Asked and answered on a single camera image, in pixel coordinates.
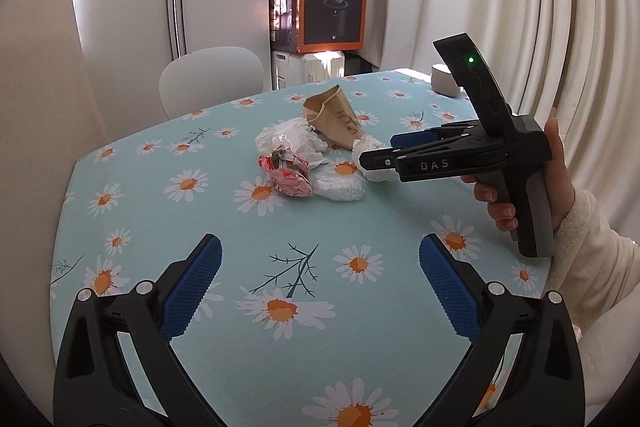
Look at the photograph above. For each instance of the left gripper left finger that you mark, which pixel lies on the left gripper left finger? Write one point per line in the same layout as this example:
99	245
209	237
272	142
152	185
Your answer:
93	385

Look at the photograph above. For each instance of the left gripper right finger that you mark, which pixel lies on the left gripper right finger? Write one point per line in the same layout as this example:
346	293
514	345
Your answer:
523	365

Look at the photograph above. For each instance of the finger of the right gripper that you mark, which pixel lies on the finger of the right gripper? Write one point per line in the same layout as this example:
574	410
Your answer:
433	134
379	160

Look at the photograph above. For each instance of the clear plastic bag with tissue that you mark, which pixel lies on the clear plastic bag with tissue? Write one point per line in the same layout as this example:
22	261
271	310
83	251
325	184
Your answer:
338	180

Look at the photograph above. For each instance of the brown paper bag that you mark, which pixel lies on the brown paper bag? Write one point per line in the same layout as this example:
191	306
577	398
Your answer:
331	114

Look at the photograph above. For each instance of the white tissue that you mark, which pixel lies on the white tissue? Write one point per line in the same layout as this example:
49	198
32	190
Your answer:
296	135

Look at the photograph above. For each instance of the red colourful wrapper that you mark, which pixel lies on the red colourful wrapper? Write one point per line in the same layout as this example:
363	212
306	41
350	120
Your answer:
286	172

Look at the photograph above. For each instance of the cream sleeve right forearm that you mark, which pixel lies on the cream sleeve right forearm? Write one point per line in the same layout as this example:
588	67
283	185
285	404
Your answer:
593	268

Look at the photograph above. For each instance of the right hand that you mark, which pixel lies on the right hand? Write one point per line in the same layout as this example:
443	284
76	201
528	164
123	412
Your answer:
560	190

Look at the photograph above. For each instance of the white ceramic mug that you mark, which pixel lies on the white ceramic mug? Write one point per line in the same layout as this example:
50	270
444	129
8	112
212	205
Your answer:
442	81

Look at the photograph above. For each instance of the black box beside white box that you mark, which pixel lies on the black box beside white box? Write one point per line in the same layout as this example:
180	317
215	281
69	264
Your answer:
356	65

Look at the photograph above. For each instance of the white box under orange box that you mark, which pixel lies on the white box under orange box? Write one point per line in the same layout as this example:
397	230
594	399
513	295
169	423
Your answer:
290	70

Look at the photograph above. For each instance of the daisy print blue tablecloth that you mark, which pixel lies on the daisy print blue tablecloth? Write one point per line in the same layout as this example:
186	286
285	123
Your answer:
320	314

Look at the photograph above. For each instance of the orange Philips appliance box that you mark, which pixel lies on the orange Philips appliance box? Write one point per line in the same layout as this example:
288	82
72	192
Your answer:
308	26

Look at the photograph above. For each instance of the white curtain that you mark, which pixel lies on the white curtain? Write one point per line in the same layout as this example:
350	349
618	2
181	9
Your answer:
575	60

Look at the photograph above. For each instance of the white chair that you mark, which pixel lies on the white chair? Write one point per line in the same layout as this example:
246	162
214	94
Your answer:
209	77

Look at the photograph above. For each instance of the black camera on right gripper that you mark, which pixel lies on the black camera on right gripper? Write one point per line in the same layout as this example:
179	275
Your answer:
472	74

